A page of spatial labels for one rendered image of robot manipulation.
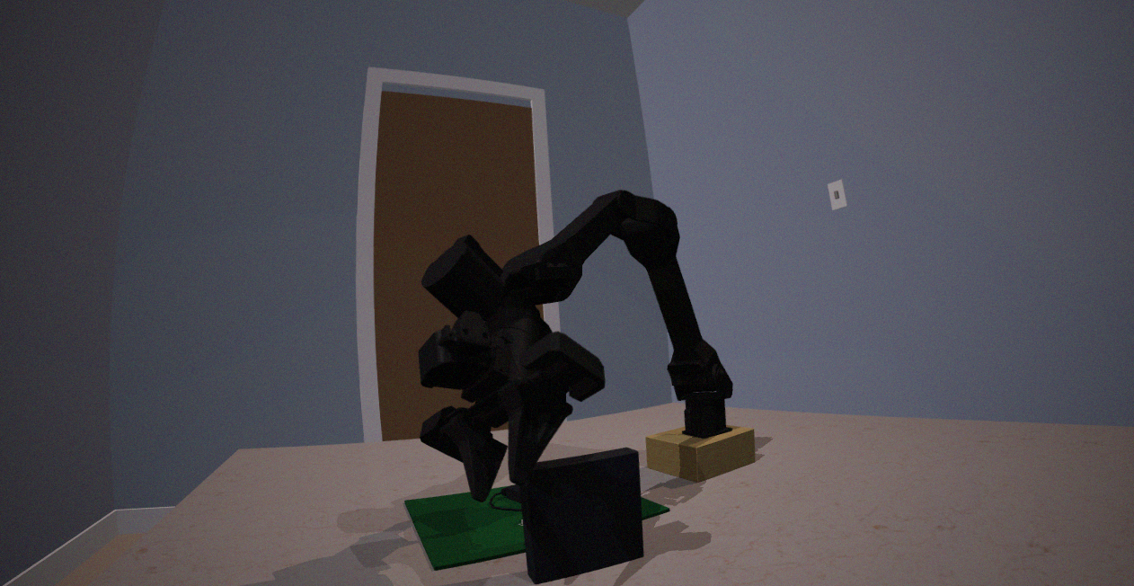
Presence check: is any green circuit board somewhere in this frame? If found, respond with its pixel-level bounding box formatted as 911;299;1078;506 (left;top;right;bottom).
404;486;670;571

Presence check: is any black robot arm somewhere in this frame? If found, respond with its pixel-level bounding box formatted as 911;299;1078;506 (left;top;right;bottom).
418;190;733;439

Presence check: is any black cable with plug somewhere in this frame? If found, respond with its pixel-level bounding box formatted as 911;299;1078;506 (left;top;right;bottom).
489;484;521;511

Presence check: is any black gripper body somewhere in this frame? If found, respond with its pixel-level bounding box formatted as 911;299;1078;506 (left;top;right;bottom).
420;326;606;462

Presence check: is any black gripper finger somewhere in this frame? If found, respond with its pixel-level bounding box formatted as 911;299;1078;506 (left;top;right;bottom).
498;377;573;485
440;418;508;502

